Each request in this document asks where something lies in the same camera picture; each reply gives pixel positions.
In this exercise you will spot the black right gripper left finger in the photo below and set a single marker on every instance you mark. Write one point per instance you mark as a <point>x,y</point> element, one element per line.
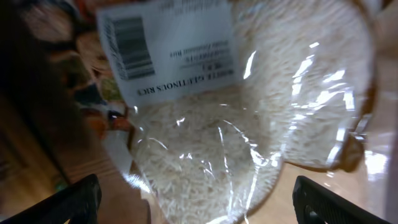
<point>78,203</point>

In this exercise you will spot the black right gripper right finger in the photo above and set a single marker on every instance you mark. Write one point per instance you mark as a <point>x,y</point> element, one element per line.
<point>315,204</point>

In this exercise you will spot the glutinous rice bag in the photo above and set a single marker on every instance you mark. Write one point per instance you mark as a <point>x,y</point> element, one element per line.
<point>207,99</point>

